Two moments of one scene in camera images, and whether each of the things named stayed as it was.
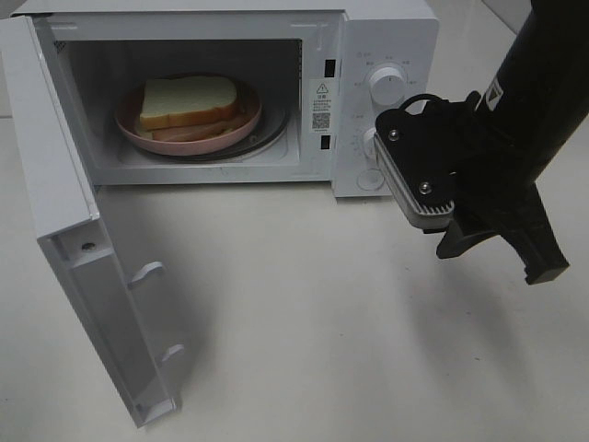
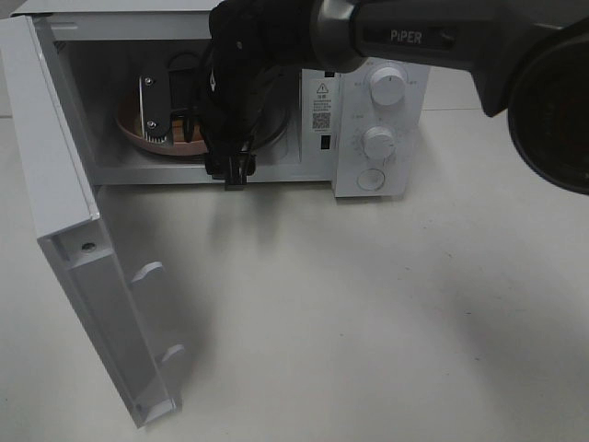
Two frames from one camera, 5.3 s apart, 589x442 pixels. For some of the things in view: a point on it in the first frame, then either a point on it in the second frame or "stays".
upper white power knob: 387,87 stays
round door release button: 370,179 stays
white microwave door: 70,231 stays
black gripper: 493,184 to 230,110
